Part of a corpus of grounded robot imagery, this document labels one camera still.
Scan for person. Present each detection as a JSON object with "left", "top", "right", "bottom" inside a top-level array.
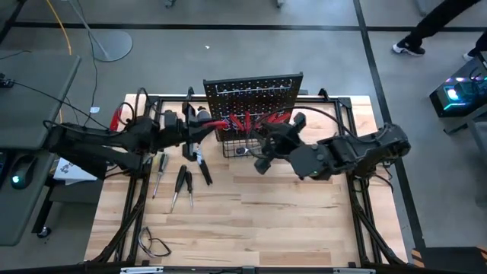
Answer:
[{"left": 391, "top": 0, "right": 487, "bottom": 62}]

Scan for white paper sheets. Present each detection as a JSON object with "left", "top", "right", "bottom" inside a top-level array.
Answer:
[{"left": 53, "top": 147, "right": 99, "bottom": 184}]

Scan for yellow cable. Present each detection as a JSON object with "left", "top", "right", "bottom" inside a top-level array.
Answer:
[{"left": 45, "top": 0, "right": 73, "bottom": 56}]

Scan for grey round-base floor stand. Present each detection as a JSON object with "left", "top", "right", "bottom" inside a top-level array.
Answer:
[{"left": 68, "top": 0, "right": 134, "bottom": 63}]

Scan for thin black cable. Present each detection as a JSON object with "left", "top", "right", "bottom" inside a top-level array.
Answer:
[{"left": 0, "top": 78, "right": 111, "bottom": 130}]

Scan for grey desk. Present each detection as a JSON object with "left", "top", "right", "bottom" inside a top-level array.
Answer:
[{"left": 0, "top": 52, "right": 82, "bottom": 247}]

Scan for computer tower with blue lights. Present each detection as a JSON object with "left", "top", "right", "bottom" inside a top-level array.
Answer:
[{"left": 428, "top": 51, "right": 487, "bottom": 119}]

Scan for black metal peg board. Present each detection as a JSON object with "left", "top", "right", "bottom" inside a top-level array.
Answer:
[{"left": 202, "top": 72, "right": 304, "bottom": 144}]

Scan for large black-handled screwdriver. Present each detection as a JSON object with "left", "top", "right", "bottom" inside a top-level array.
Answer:
[{"left": 169, "top": 164, "right": 188, "bottom": 214}]

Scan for small black-handled screwdriver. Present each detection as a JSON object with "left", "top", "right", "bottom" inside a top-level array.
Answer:
[{"left": 184, "top": 170, "right": 195, "bottom": 209}]

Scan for black-handled pliers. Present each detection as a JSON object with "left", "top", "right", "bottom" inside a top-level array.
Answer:
[{"left": 194, "top": 145, "right": 214, "bottom": 187}]

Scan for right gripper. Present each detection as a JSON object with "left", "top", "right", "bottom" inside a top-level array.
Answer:
[{"left": 253, "top": 112, "right": 307, "bottom": 175}]

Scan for clear safety glasses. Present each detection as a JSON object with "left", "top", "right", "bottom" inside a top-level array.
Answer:
[{"left": 137, "top": 226, "right": 173, "bottom": 258}]

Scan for black wire basket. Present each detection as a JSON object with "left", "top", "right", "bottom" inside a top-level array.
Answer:
[{"left": 215, "top": 129, "right": 269, "bottom": 159}]

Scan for black computer mouse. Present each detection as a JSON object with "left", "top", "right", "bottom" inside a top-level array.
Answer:
[{"left": 9, "top": 155, "right": 37, "bottom": 190}]

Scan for chrome multi-hook rack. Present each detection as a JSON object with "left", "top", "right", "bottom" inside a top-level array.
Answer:
[{"left": 215, "top": 78, "right": 293, "bottom": 96}]

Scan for thin striped-handle screwdriver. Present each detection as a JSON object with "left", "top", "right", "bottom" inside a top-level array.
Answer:
[{"left": 151, "top": 152, "right": 168, "bottom": 200}]

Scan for red clamp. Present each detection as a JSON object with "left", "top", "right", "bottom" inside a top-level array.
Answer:
[{"left": 109, "top": 107, "right": 124, "bottom": 132}]

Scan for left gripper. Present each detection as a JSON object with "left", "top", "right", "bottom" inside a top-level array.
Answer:
[{"left": 173, "top": 101, "right": 220, "bottom": 161}]

